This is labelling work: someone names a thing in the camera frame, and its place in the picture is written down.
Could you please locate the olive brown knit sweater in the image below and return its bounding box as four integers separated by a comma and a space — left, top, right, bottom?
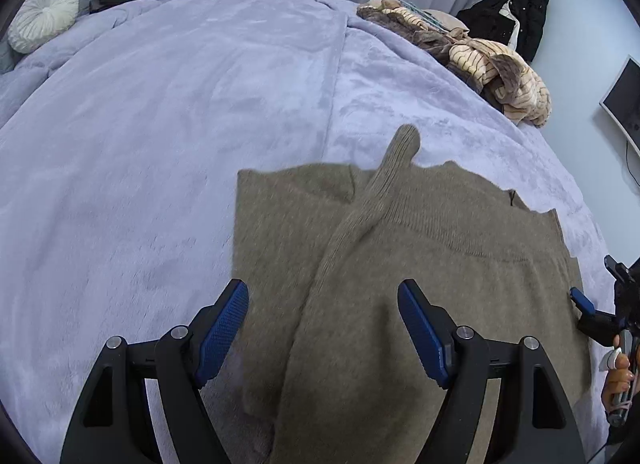
230, 124, 594, 464

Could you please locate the beige striped clothes pile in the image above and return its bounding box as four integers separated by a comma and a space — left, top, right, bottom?
357, 0, 552, 127

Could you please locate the person's right hand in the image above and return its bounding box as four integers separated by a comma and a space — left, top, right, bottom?
599, 335, 638, 412

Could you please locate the black hanging jacket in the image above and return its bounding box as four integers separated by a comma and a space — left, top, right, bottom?
456, 0, 550, 64

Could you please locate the round white pleated cushion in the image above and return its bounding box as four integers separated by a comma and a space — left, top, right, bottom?
6, 0, 79, 55

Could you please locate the wall mounted monitor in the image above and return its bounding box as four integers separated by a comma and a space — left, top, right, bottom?
600, 56, 640, 154

